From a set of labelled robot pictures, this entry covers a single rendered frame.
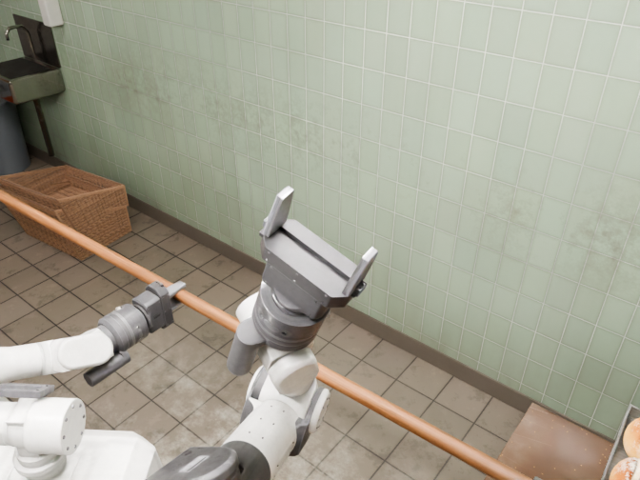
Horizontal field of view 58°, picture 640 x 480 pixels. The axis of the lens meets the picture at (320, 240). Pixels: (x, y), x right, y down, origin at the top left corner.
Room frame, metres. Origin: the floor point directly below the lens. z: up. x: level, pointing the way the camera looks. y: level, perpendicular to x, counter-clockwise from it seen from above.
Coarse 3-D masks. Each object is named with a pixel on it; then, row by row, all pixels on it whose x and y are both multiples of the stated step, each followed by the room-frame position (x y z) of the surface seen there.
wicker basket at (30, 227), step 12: (24, 216) 3.00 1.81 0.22; (24, 228) 3.11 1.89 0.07; (36, 228) 2.99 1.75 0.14; (84, 228) 2.90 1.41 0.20; (48, 240) 2.99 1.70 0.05; (60, 240) 2.87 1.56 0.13; (96, 240) 2.95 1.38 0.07; (108, 240) 3.05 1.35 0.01; (72, 252) 2.86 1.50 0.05; (84, 252) 2.87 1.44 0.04
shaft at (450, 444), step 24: (0, 192) 1.53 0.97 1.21; (48, 216) 1.39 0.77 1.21; (72, 240) 1.29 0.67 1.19; (120, 264) 1.17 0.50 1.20; (216, 312) 0.98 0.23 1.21; (336, 384) 0.77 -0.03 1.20; (384, 408) 0.71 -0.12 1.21; (432, 432) 0.66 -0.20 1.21; (456, 456) 0.62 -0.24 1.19; (480, 456) 0.61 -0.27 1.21
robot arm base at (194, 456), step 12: (180, 456) 0.48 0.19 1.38; (192, 456) 0.48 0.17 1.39; (204, 456) 0.47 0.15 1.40; (216, 456) 0.46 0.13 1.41; (228, 456) 0.46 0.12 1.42; (168, 468) 0.46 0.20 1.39; (180, 468) 0.45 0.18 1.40; (192, 468) 0.44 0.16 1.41; (204, 468) 0.44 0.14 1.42; (216, 468) 0.43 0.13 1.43; (228, 468) 0.43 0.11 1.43
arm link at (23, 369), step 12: (0, 348) 0.79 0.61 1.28; (12, 348) 0.80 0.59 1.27; (24, 348) 0.81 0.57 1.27; (36, 348) 0.81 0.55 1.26; (0, 360) 0.76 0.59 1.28; (12, 360) 0.77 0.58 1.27; (24, 360) 0.78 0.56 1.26; (36, 360) 0.79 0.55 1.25; (0, 372) 0.75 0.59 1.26; (12, 372) 0.76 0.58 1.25; (24, 372) 0.77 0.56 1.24; (36, 372) 0.78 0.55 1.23
